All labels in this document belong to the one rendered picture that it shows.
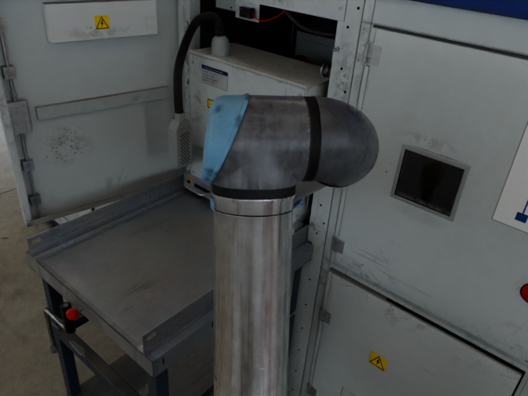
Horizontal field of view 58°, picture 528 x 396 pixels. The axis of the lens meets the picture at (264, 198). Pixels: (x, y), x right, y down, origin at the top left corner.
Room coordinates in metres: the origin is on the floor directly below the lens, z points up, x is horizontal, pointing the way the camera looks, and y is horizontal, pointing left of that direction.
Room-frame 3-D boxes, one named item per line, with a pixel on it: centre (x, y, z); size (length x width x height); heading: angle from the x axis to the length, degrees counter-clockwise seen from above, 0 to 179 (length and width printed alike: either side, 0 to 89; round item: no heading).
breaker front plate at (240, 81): (1.46, 0.10, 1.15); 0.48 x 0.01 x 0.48; 52
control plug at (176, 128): (1.53, 0.31, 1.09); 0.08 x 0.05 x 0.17; 142
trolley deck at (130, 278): (1.24, 0.27, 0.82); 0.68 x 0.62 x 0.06; 142
